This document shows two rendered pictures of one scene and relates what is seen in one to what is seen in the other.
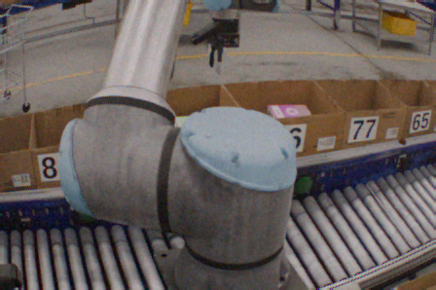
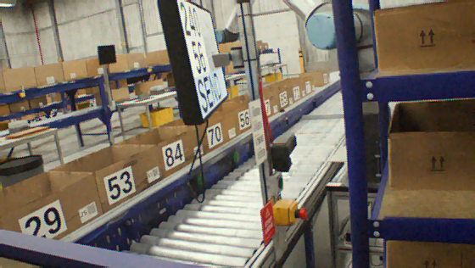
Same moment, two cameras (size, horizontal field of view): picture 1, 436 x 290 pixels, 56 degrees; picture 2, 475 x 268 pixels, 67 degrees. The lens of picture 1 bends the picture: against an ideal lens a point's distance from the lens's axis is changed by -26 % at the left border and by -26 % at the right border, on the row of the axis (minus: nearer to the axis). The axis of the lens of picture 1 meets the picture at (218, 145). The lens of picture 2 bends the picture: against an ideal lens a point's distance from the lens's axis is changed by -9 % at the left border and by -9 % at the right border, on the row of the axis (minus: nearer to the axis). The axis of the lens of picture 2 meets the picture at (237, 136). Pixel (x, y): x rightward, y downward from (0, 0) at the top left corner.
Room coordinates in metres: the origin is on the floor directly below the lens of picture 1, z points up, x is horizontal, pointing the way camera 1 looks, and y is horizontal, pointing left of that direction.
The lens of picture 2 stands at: (-0.21, 1.54, 1.40)
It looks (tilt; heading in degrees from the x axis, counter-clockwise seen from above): 12 degrees down; 316
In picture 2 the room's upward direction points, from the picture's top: 8 degrees counter-clockwise
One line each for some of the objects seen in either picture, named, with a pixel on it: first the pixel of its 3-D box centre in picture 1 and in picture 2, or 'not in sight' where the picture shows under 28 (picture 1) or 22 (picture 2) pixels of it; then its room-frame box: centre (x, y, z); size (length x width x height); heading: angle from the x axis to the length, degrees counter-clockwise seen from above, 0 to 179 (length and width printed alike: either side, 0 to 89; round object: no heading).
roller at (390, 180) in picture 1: (412, 208); (315, 133); (1.45, -0.85, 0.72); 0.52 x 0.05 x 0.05; 19
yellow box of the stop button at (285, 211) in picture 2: not in sight; (291, 209); (0.61, 0.56, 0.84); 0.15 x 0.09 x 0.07; 109
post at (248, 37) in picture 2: not in sight; (263, 138); (0.65, 0.61, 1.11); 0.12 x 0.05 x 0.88; 109
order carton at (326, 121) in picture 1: (284, 117); (228, 118); (1.72, -0.23, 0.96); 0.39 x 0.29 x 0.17; 109
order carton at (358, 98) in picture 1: (361, 111); (251, 108); (1.85, -0.60, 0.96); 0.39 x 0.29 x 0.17; 109
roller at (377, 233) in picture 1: (371, 224); (306, 142); (1.37, -0.61, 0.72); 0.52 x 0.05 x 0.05; 19
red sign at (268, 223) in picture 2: not in sight; (271, 218); (0.61, 0.67, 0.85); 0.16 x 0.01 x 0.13; 109
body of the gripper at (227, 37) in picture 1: (223, 31); not in sight; (1.62, 0.00, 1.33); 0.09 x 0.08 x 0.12; 113
